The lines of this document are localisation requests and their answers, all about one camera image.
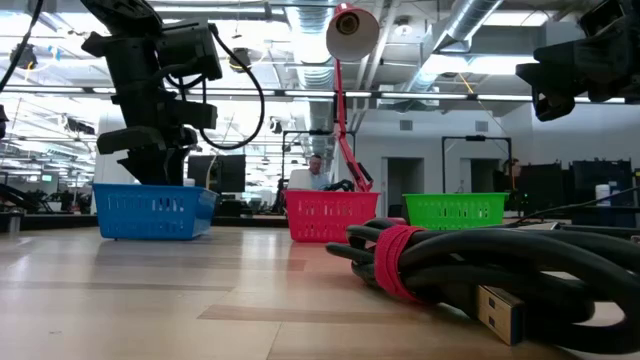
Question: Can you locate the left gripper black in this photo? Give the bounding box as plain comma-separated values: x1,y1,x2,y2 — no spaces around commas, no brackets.
81,29,220,186

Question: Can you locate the person behind white laptop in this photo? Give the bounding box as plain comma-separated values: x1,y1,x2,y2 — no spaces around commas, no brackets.
305,153,332,191

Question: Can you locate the red velcro cable strap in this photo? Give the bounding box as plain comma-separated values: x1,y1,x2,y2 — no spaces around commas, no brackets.
372,223,426,304

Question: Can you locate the red desk lamp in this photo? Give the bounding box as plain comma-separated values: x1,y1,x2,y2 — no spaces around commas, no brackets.
325,2,381,194

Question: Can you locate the thin black cable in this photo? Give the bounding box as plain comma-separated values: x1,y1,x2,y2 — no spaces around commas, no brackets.
514,185,640,225

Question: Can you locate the silver ribbed ventilation duct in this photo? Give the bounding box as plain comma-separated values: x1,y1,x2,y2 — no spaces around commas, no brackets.
287,4,337,157

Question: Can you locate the black partition panel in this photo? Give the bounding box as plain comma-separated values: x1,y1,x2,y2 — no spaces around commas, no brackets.
514,160,567,219
571,158,635,221

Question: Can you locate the black ceiling camera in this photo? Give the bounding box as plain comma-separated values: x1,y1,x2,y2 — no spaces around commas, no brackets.
228,47,253,74
9,43,39,70

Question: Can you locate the red plastic basket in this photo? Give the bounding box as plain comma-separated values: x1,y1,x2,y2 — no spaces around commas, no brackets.
283,189,381,245

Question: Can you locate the black monitor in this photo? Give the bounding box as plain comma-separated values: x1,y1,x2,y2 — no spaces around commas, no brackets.
187,154,247,194

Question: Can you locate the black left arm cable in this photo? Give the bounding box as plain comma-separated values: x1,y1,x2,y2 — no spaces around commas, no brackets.
0,0,45,94

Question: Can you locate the white laptop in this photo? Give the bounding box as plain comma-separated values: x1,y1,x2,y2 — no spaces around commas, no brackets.
287,168,314,191

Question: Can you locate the small grey cup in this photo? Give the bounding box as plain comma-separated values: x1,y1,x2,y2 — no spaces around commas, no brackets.
5,208,24,234

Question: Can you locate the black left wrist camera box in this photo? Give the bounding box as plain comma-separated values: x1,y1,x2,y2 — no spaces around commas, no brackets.
154,18,224,82

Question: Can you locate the green plastic basket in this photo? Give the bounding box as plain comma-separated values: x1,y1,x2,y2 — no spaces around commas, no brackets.
402,191,510,232

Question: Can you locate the blue plastic basket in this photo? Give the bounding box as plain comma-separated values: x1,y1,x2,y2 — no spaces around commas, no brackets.
91,182,220,241

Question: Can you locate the white column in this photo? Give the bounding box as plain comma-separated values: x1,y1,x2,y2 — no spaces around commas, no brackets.
92,112,136,185

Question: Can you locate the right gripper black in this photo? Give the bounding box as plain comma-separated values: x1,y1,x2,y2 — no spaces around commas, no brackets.
514,0,640,124

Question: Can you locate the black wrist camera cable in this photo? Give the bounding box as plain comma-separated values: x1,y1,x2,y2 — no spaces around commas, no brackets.
164,24,266,151

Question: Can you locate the black USB cable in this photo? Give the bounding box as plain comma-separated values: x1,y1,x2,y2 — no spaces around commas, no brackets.
324,217,640,356

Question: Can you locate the black metal frame stand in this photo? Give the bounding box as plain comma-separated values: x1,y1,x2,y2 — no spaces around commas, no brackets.
281,128,357,216
441,134,514,194

